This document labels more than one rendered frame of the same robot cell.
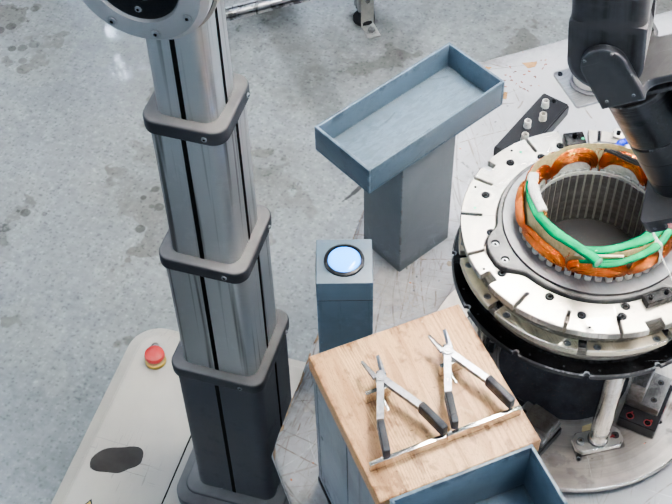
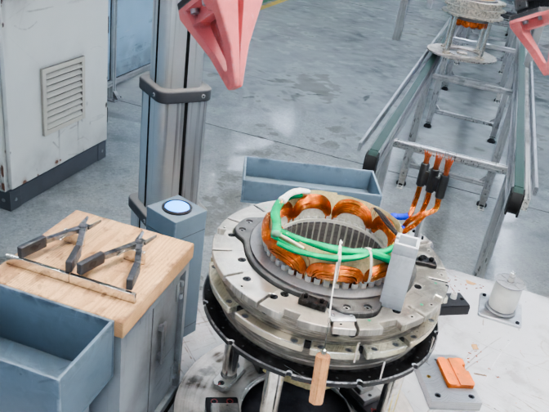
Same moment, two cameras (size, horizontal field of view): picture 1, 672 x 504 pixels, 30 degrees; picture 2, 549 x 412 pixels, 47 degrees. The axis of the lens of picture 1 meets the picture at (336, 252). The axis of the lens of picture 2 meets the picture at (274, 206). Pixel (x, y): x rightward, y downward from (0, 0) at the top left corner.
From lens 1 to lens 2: 1.02 m
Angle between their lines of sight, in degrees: 35
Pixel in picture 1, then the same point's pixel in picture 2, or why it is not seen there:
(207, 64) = (170, 38)
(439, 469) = (40, 289)
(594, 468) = not seen: outside the picture
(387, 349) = (119, 232)
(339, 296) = (157, 226)
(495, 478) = (79, 338)
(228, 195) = (161, 154)
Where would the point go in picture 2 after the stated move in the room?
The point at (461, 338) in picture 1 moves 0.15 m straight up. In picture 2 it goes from (167, 254) to (173, 153)
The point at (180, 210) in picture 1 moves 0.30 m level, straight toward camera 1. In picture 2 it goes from (142, 159) to (20, 215)
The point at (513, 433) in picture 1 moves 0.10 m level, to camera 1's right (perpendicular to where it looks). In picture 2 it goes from (113, 307) to (171, 350)
